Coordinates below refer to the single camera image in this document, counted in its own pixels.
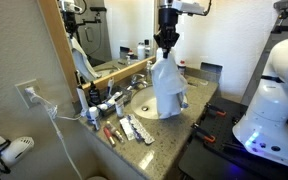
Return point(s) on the red lipstick tube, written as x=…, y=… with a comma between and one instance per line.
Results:
x=109, y=136

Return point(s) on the white blue toothbrush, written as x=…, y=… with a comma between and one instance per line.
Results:
x=110, y=84

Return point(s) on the white hair dryer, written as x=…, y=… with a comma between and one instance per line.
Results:
x=17, y=148

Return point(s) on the black orange clamp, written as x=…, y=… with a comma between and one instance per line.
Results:
x=204, y=134
x=215, y=110

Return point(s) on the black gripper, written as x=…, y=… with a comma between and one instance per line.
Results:
x=169, y=20

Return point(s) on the white blue deodorant stick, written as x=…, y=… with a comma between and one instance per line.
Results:
x=94, y=116

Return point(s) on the white towel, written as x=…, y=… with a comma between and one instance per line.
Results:
x=167, y=90

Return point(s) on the shaving can red cap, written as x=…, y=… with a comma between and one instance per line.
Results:
x=182, y=68

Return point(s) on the dark box on backsplash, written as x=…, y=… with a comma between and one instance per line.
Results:
x=211, y=67

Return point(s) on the brown cosmetic tube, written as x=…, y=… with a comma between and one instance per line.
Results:
x=115, y=131

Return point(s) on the white wall outlet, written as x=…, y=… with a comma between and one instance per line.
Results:
x=21, y=92

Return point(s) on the white toothpaste tube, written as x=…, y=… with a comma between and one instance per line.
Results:
x=109, y=101

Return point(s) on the wood framed mirror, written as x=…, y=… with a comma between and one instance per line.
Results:
x=124, y=43

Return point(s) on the long silver blister pack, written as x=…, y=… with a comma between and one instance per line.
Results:
x=141, y=130

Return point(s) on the black pump bottle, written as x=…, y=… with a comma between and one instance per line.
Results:
x=94, y=96

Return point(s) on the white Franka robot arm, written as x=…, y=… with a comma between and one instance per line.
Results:
x=270, y=113

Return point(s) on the chrome faucet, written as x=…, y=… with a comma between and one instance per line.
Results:
x=135, y=81

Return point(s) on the dark razor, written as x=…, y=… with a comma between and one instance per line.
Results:
x=192, y=84

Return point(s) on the black camera on tripod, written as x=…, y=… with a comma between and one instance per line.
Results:
x=285, y=4

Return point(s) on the white oval sink basin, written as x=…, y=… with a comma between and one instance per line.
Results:
x=142, y=100

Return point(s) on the white electric toothbrush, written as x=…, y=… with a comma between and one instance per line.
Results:
x=82, y=100

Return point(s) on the black toiletry tray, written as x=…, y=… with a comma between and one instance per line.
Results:
x=126, y=96

